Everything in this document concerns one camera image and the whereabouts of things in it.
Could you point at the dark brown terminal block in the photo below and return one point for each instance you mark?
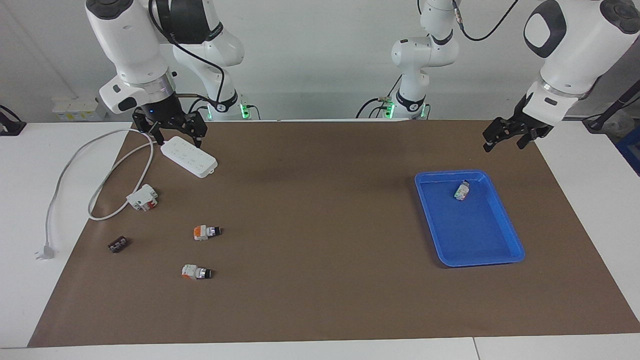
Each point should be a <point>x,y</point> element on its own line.
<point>118,244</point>

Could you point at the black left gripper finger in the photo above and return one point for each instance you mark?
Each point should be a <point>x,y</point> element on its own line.
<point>526,138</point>
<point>502,129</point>

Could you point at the white and red switch block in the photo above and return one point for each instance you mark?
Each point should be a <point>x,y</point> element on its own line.
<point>141,198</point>

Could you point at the blue plastic tray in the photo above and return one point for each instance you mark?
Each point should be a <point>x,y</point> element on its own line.
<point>475,235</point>

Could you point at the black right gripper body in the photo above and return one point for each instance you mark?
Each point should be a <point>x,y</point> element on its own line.
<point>162,110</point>

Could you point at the white wall socket boxes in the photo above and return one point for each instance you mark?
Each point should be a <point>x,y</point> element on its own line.
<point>75,109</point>

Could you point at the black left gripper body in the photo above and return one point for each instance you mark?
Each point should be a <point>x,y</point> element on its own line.
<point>530,124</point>

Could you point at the black clamp mount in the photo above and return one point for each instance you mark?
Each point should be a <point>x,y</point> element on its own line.
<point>10,127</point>

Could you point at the small white push-button switch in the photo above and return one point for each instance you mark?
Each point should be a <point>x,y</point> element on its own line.
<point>192,271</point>

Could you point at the white switch with green block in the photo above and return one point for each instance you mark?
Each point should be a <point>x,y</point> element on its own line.
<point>462,191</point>

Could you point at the white switch with orange block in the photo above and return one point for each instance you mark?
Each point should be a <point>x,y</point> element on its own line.
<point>202,232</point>

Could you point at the blue crate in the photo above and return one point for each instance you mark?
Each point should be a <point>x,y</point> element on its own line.
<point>631,150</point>

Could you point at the white power strip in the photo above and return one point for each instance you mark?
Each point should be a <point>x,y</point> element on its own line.
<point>187,156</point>

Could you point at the brown paper table mat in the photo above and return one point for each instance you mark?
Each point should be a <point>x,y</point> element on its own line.
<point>320,250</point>

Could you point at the white power plug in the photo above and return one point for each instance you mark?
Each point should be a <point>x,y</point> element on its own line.
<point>45,252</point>

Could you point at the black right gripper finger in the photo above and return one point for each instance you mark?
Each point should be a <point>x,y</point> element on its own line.
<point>150,125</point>
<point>197,126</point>

